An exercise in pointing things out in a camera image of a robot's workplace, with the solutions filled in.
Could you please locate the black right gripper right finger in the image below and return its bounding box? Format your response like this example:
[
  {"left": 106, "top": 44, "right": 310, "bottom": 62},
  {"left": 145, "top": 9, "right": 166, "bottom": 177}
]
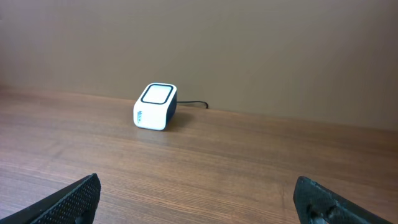
[{"left": 293, "top": 176, "right": 391, "bottom": 224}]

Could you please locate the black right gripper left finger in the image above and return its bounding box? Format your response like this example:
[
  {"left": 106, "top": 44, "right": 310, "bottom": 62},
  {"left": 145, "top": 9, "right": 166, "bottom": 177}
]
[{"left": 1, "top": 173, "right": 101, "bottom": 224}]

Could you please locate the white barcode scanner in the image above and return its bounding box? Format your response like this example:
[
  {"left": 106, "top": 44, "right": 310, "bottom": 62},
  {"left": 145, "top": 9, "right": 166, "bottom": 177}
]
[{"left": 133, "top": 83, "right": 177, "bottom": 131}]

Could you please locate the black scanner cable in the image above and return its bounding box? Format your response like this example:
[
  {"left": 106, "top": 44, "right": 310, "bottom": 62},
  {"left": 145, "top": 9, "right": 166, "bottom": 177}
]
[{"left": 176, "top": 100, "right": 209, "bottom": 110}]

